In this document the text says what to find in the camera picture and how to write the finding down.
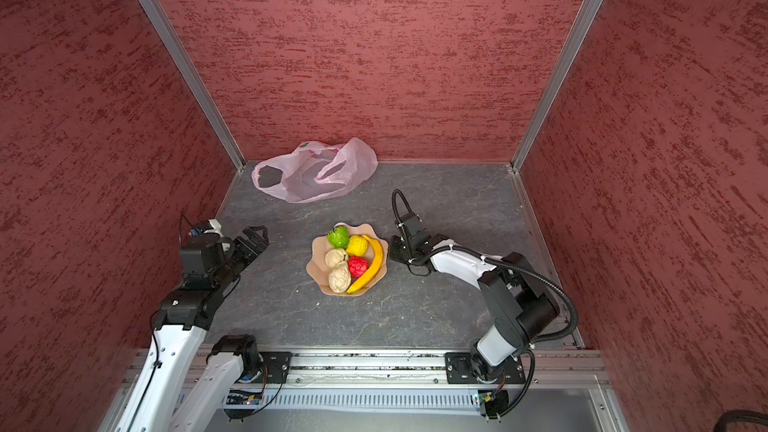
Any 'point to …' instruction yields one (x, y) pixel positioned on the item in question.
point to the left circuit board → (242, 397)
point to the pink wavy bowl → (317, 266)
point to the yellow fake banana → (377, 263)
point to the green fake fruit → (338, 237)
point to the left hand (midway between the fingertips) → (258, 244)
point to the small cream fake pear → (336, 258)
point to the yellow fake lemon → (357, 246)
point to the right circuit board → (495, 402)
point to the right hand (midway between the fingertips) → (388, 257)
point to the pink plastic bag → (313, 169)
